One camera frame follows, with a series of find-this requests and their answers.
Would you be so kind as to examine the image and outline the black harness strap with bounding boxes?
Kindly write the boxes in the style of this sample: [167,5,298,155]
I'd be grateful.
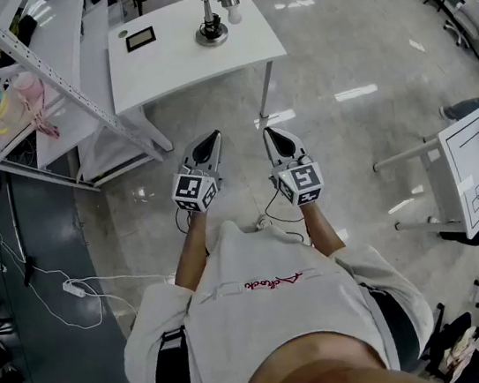
[146,326,194,383]
[362,276,424,377]

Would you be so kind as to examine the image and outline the black bag with yellow cloth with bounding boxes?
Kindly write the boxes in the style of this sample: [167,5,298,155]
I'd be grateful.
[7,11,43,50]

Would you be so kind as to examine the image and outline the white power strip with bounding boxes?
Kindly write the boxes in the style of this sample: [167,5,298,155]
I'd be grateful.
[60,277,88,301]

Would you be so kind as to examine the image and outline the white floor cable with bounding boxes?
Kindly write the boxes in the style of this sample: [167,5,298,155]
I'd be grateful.
[0,192,183,343]

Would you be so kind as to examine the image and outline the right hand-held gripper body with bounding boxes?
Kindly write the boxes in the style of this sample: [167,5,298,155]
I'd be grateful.
[266,151,328,210]

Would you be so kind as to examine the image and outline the person's left forearm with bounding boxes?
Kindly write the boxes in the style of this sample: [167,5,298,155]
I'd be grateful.
[164,208,219,289]

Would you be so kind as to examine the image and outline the grey office chair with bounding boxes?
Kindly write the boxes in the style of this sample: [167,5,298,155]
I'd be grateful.
[438,0,479,55]

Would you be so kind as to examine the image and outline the person's grey shirt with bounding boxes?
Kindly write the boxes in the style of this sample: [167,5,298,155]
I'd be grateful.
[104,191,444,383]

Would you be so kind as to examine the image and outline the person's face and neck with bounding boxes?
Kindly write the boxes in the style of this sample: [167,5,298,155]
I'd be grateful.
[222,314,452,383]

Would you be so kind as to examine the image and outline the white perforated metal rack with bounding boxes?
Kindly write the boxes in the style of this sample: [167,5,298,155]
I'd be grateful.
[0,0,179,207]

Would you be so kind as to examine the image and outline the pink bag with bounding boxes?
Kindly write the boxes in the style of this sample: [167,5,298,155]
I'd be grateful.
[10,67,62,145]

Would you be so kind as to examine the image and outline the silver desk lamp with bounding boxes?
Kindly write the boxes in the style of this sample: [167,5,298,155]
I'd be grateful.
[189,0,248,51]

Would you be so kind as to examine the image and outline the long white workbench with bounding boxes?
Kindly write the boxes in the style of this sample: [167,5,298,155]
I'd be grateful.
[12,0,113,170]

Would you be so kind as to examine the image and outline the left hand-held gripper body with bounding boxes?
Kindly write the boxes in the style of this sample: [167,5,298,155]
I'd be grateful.
[167,157,228,217]

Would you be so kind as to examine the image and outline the black framed tan panel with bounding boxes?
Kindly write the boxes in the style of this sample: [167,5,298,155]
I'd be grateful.
[123,25,158,54]

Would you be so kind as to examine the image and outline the white table with black lines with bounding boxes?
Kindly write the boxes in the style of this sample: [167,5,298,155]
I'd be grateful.
[365,105,479,253]

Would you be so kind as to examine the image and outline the black power adapter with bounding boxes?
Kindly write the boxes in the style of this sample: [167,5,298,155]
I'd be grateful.
[19,255,40,289]

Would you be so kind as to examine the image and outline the person's right forearm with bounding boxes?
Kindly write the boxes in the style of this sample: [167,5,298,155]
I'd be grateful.
[298,197,348,261]

